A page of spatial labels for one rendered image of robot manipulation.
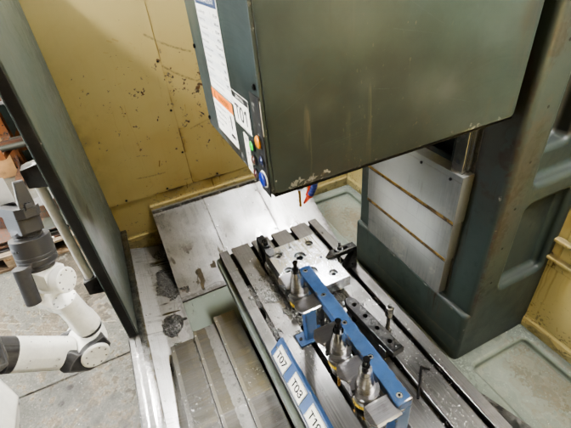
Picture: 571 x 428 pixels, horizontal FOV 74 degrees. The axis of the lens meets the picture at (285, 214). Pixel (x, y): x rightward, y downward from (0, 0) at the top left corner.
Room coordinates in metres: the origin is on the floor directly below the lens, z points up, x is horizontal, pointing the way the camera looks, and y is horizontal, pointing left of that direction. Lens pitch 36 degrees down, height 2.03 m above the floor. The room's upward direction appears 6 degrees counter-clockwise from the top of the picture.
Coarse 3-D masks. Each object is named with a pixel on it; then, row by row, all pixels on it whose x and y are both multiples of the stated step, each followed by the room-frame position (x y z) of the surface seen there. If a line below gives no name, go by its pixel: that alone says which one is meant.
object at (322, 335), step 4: (328, 324) 0.63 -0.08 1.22; (332, 324) 0.62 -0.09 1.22; (320, 328) 0.62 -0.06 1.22; (324, 328) 0.62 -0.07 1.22; (328, 328) 0.62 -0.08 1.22; (332, 328) 0.61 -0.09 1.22; (316, 332) 0.61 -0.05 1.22; (320, 332) 0.61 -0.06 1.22; (324, 332) 0.60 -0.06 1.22; (328, 332) 0.60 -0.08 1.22; (316, 336) 0.59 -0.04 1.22; (320, 336) 0.59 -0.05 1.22; (324, 336) 0.59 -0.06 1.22; (328, 336) 0.59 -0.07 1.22; (316, 340) 0.59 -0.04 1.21; (320, 340) 0.58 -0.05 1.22; (324, 340) 0.58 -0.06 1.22; (328, 340) 0.58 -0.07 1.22; (320, 344) 0.57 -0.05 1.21; (324, 344) 0.57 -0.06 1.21
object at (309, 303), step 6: (312, 294) 0.74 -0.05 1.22; (300, 300) 0.72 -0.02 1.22; (306, 300) 0.72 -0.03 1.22; (312, 300) 0.71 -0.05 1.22; (318, 300) 0.71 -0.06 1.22; (294, 306) 0.70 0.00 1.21; (300, 306) 0.70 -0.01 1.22; (306, 306) 0.69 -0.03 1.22; (312, 306) 0.69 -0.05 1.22; (318, 306) 0.69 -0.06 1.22; (300, 312) 0.68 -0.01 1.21; (306, 312) 0.68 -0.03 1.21
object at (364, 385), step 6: (360, 366) 0.45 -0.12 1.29; (360, 372) 0.44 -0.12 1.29; (372, 372) 0.44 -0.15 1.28; (360, 378) 0.44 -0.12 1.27; (366, 378) 0.43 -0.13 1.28; (372, 378) 0.44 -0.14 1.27; (354, 384) 0.45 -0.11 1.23; (360, 384) 0.43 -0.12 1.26; (366, 384) 0.43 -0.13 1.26; (372, 384) 0.43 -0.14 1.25; (360, 390) 0.43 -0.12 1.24; (366, 390) 0.43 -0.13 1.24; (372, 390) 0.43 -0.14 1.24
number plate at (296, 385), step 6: (294, 378) 0.65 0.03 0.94; (288, 384) 0.65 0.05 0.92; (294, 384) 0.64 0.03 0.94; (300, 384) 0.63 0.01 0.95; (294, 390) 0.62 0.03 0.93; (300, 390) 0.61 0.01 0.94; (306, 390) 0.60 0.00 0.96; (294, 396) 0.61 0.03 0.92; (300, 396) 0.60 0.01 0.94; (300, 402) 0.58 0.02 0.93
